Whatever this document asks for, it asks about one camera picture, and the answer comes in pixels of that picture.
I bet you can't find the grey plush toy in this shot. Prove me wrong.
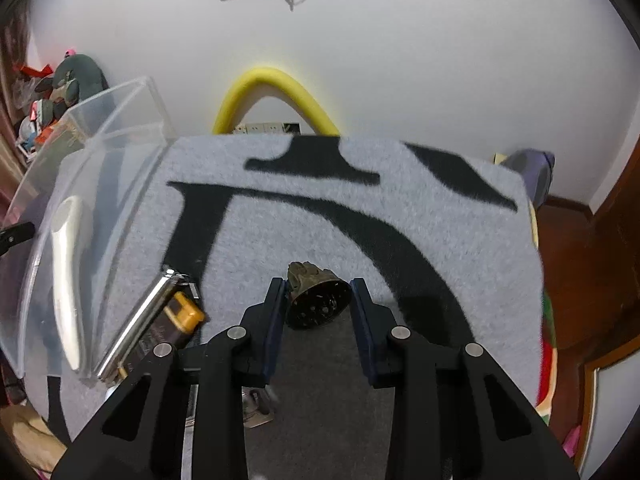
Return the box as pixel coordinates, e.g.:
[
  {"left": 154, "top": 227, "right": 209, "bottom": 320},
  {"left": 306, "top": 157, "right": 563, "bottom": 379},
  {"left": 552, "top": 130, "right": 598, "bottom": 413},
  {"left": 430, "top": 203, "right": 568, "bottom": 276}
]
[{"left": 36, "top": 53, "right": 109, "bottom": 109}]

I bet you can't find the yellow foam tube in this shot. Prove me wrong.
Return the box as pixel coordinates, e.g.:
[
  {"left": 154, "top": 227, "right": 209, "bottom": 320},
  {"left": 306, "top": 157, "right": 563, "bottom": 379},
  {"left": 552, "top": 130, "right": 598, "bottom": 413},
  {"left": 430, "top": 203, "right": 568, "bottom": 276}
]
[{"left": 212, "top": 66, "right": 341, "bottom": 137}]

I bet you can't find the black and yellow battery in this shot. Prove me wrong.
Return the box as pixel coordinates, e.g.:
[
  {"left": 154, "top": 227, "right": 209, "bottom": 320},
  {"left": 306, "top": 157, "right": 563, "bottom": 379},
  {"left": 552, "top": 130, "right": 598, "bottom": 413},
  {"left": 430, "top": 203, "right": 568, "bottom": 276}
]
[{"left": 117, "top": 291, "right": 207, "bottom": 378}]

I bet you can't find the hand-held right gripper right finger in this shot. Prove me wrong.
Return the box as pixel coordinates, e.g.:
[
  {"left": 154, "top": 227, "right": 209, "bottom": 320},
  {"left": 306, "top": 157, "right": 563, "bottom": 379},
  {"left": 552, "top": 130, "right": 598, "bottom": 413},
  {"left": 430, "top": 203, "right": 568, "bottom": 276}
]
[{"left": 349, "top": 277, "right": 583, "bottom": 480}]

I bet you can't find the white power strip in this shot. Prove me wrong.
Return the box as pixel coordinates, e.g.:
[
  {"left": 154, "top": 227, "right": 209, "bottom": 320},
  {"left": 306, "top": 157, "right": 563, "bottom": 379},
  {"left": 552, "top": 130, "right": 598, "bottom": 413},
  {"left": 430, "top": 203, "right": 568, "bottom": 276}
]
[{"left": 233, "top": 121, "right": 302, "bottom": 136}]

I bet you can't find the clear plastic storage box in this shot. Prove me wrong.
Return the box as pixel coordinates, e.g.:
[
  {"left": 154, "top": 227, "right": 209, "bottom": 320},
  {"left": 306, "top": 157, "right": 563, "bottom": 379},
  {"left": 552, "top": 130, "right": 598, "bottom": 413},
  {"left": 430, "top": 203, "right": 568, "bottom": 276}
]
[{"left": 0, "top": 76, "right": 176, "bottom": 386}]

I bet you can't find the dark perforated metal cup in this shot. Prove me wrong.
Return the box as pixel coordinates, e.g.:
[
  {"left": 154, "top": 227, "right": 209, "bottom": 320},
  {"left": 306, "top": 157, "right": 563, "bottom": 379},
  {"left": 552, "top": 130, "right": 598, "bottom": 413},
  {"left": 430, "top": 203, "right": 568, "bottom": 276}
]
[{"left": 285, "top": 261, "right": 353, "bottom": 331}]

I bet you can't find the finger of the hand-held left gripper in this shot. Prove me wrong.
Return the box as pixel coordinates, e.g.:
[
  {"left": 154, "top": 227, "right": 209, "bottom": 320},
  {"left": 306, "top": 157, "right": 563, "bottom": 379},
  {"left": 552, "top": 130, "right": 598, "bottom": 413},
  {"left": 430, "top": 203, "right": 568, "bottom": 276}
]
[{"left": 0, "top": 222, "right": 37, "bottom": 256}]

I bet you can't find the colourful striped blanket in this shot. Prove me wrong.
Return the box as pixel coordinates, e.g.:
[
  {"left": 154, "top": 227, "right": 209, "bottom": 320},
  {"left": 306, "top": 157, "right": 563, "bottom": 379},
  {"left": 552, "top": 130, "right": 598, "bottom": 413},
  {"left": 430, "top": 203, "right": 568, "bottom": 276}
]
[{"left": 528, "top": 200, "right": 559, "bottom": 428}]

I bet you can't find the grey mat with black print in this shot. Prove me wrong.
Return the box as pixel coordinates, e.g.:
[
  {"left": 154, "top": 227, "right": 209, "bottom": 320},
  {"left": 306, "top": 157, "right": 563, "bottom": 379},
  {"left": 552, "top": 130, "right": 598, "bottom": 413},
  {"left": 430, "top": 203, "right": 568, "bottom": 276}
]
[{"left": 22, "top": 135, "right": 546, "bottom": 480}]

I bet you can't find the small printed card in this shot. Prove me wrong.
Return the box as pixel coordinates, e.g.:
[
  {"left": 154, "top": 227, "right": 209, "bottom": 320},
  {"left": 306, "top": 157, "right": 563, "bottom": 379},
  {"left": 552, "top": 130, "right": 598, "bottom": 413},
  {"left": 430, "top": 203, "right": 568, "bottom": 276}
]
[{"left": 241, "top": 385, "right": 281, "bottom": 429}]

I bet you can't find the pile of toys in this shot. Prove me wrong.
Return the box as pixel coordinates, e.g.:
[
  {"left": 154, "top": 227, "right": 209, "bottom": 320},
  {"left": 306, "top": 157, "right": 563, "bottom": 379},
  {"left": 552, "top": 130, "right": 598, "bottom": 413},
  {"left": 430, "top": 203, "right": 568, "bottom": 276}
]
[{"left": 11, "top": 50, "right": 109, "bottom": 161}]

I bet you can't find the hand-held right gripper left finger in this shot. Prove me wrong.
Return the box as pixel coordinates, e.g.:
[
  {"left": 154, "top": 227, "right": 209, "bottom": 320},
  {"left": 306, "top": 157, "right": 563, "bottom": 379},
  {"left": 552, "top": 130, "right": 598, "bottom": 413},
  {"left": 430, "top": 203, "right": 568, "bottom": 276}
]
[{"left": 51, "top": 277, "right": 287, "bottom": 480}]

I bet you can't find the silver harmonica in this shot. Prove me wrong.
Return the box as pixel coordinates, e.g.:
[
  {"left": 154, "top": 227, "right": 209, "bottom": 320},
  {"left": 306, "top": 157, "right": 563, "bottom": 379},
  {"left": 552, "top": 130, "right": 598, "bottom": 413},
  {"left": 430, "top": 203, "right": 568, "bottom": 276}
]
[{"left": 95, "top": 267, "right": 187, "bottom": 387}]

